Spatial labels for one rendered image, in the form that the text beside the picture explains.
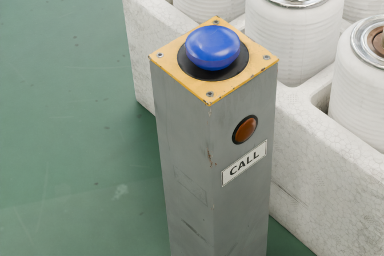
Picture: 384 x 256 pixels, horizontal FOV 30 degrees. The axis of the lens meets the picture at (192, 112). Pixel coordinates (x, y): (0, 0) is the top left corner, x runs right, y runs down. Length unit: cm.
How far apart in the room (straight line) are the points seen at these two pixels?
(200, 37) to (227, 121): 6
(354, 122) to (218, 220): 16
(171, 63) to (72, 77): 48
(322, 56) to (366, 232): 17
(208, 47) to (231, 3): 26
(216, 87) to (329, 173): 21
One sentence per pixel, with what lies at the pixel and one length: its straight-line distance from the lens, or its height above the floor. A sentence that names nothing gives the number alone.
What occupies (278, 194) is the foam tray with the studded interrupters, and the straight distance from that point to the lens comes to 78.
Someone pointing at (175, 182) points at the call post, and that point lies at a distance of 62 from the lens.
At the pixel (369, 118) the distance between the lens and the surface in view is 65.
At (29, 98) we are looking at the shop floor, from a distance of 98.
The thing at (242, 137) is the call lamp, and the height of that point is 26.
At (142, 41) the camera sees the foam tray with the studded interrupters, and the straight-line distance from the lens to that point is 84.
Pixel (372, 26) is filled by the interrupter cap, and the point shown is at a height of 25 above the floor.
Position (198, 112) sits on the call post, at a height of 30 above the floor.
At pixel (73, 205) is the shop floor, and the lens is 85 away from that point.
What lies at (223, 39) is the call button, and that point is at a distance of 52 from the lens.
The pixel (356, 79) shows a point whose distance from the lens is 63.
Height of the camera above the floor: 67
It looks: 46 degrees down
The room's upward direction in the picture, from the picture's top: 3 degrees counter-clockwise
